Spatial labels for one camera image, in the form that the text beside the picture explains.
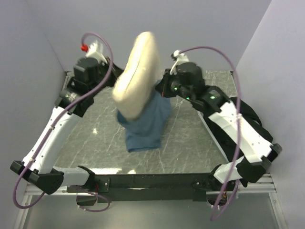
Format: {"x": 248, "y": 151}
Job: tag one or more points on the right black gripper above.
{"x": 163, "y": 86}

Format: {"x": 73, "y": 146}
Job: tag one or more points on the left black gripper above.
{"x": 116, "y": 71}

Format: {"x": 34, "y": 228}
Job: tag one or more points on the cream pillow with bear print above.
{"x": 134, "y": 87}

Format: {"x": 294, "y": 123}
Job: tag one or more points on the blue fabric pillowcase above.
{"x": 145, "y": 133}

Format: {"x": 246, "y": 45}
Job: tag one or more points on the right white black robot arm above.
{"x": 211, "y": 100}

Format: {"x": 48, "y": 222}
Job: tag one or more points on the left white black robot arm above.
{"x": 38, "y": 166}

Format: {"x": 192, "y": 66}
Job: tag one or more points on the white laundry basket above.
{"x": 212, "y": 135}

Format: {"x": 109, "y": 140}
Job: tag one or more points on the black garment pile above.
{"x": 252, "y": 124}

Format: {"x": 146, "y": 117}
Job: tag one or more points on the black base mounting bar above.
{"x": 141, "y": 187}

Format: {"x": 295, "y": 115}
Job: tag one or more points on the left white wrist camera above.
{"x": 94, "y": 50}

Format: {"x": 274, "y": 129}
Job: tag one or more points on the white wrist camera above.
{"x": 178, "y": 58}
{"x": 94, "y": 50}

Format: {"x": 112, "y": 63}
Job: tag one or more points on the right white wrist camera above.
{"x": 178, "y": 58}

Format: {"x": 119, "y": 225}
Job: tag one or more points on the aluminium frame rail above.
{"x": 264, "y": 185}

